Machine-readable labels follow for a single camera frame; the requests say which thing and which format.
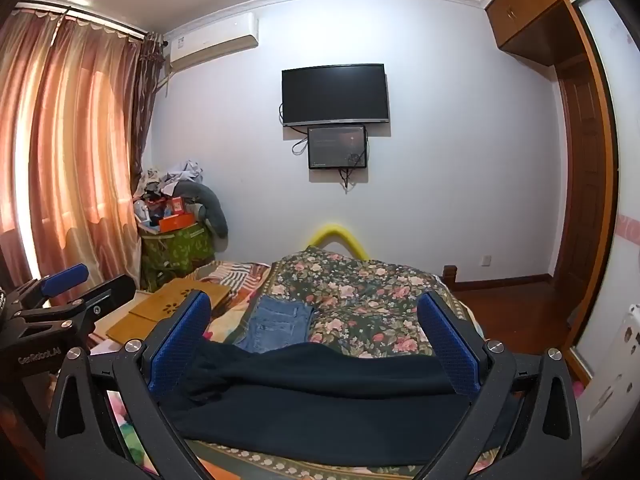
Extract small black monitor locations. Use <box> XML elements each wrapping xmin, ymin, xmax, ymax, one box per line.
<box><xmin>307</xmin><ymin>124</ymin><xmax>369</xmax><ymax>170</ymax></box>

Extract curtain rail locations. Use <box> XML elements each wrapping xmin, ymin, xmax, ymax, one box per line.
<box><xmin>14</xmin><ymin>2</ymin><xmax>153</xmax><ymax>41</ymax></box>

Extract yellow foam tube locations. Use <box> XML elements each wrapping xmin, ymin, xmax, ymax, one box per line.
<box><xmin>306</xmin><ymin>221</ymin><xmax>371</xmax><ymax>261</ymax></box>

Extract grey plush cushion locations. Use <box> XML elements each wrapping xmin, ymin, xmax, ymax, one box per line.
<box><xmin>172</xmin><ymin>180</ymin><xmax>230</xmax><ymax>237</ymax></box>

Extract white sliding wardrobe door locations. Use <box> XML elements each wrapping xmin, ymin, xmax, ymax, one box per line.
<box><xmin>572</xmin><ymin>0</ymin><xmax>640</xmax><ymax>351</ymax></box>

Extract pile of clothes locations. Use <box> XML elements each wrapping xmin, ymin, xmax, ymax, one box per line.
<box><xmin>132</xmin><ymin>160</ymin><xmax>207</xmax><ymax>226</ymax></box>

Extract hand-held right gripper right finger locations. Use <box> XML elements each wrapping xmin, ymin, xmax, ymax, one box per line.
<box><xmin>415</xmin><ymin>291</ymin><xmax>584</xmax><ymax>480</ymax></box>

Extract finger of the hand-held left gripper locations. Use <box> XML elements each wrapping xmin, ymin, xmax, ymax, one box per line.
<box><xmin>47</xmin><ymin>275</ymin><xmax>137</xmax><ymax>335</ymax></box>
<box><xmin>11</xmin><ymin>263</ymin><xmax>90</xmax><ymax>312</ymax></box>

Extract blue denim jeans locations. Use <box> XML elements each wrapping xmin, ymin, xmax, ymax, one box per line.
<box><xmin>234</xmin><ymin>295</ymin><xmax>315</xmax><ymax>356</ymax></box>

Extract pink orange curtain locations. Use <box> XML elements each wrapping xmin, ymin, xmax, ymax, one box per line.
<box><xmin>0</xmin><ymin>4</ymin><xmax>143</xmax><ymax>281</ymax></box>

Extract black wall television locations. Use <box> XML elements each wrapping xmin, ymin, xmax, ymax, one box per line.
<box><xmin>281</xmin><ymin>63</ymin><xmax>391</xmax><ymax>127</ymax></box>

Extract white perforated panel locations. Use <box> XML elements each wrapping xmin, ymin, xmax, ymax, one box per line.
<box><xmin>580</xmin><ymin>302</ymin><xmax>640</xmax><ymax>461</ymax></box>

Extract floral blanket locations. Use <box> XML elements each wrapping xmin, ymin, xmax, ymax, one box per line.
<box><xmin>185</xmin><ymin>246</ymin><xmax>486</xmax><ymax>480</ymax></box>

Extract brown tied curtain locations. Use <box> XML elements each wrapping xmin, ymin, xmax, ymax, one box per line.
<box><xmin>130</xmin><ymin>32</ymin><xmax>167</xmax><ymax>201</ymax></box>

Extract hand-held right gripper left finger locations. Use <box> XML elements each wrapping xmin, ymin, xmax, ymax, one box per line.
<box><xmin>45</xmin><ymin>290</ymin><xmax>213</xmax><ymax>480</ymax></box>

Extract orange box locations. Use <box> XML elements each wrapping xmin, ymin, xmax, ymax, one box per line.
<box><xmin>159</xmin><ymin>212</ymin><xmax>195</xmax><ymax>233</ymax></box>

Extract wooden overhead cabinet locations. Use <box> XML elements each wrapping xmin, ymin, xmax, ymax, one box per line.
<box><xmin>484</xmin><ymin>0</ymin><xmax>596</xmax><ymax>67</ymax></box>

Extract wooden door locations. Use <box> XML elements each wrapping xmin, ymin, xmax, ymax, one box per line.
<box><xmin>554</xmin><ymin>55</ymin><xmax>620</xmax><ymax>358</ymax></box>

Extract brown cardboard sheet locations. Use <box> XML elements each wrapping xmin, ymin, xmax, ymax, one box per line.
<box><xmin>106</xmin><ymin>279</ymin><xmax>232</xmax><ymax>347</ymax></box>

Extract green storage bag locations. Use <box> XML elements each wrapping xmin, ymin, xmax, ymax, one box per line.
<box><xmin>139</xmin><ymin>222</ymin><xmax>216</xmax><ymax>292</ymax></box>

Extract colourful patterned bed sheet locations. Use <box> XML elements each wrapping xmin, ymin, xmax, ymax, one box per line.
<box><xmin>50</xmin><ymin>260</ymin><xmax>273</xmax><ymax>480</ymax></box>

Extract white air conditioner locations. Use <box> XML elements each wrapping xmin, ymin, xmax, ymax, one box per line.
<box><xmin>167</xmin><ymin>12</ymin><xmax>261</xmax><ymax>68</ymax></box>

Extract dark navy shirt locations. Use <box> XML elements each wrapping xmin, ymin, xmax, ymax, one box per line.
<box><xmin>165</xmin><ymin>339</ymin><xmax>521</xmax><ymax>467</ymax></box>

